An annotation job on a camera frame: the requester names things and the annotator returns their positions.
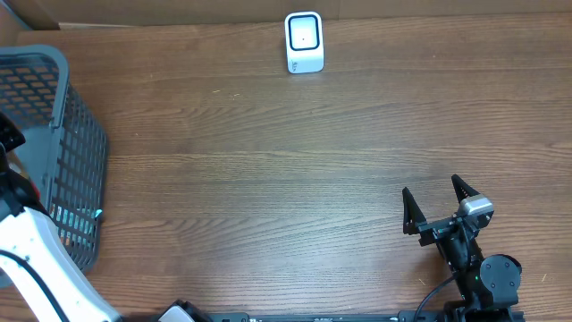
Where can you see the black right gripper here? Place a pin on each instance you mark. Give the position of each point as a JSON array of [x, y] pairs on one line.
[[414, 218]]

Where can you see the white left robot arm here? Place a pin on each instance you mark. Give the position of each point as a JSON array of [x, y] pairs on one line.
[[32, 254]]

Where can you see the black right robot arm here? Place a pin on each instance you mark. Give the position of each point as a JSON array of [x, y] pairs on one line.
[[488, 285]]

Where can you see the white barcode scanner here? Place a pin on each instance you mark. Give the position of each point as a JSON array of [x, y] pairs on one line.
[[304, 42]]

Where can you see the colourful packet in basket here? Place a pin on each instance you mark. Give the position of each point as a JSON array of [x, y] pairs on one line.
[[77, 228]]

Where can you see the grey plastic mesh basket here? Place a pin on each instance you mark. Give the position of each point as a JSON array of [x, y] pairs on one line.
[[66, 148]]

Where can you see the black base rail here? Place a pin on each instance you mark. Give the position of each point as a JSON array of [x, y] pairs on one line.
[[402, 316]]

